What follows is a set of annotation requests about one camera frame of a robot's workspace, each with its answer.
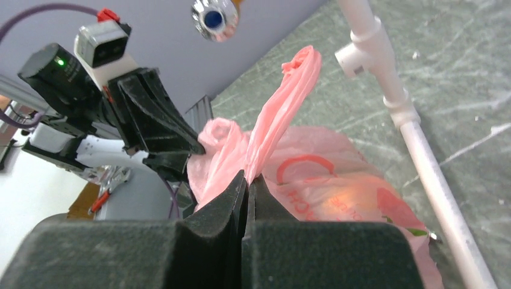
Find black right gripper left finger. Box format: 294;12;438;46
1;172;248;288

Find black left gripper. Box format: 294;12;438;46
107;67;205;183

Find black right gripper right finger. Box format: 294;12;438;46
241;177;423;288

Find pink plastic bag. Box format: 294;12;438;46
187;46;444;288

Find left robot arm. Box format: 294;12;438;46
18;43;205;182

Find blue faucet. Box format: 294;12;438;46
191;0;243;42

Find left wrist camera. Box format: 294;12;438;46
74;8;139;90

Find white PVC pipe frame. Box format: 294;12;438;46
335;1;497;288

